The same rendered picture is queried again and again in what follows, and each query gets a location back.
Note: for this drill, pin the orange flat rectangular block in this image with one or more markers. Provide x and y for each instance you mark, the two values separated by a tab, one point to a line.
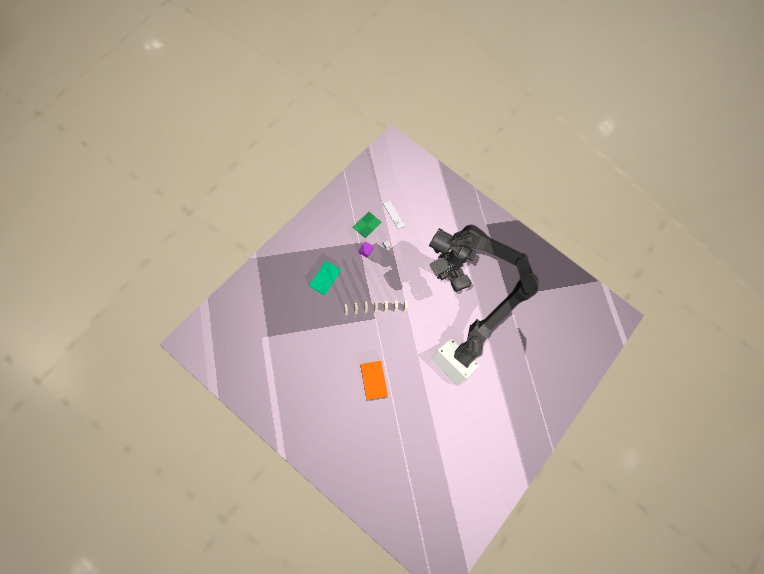
374	381

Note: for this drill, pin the grey flat bar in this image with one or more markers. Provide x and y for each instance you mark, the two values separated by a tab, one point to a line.
393	214

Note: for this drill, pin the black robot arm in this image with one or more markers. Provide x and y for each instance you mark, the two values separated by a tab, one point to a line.
460	243

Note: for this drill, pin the green flat bar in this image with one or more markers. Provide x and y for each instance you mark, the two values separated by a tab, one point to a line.
325	278

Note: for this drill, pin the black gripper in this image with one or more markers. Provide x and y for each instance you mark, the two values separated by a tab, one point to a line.
459	281

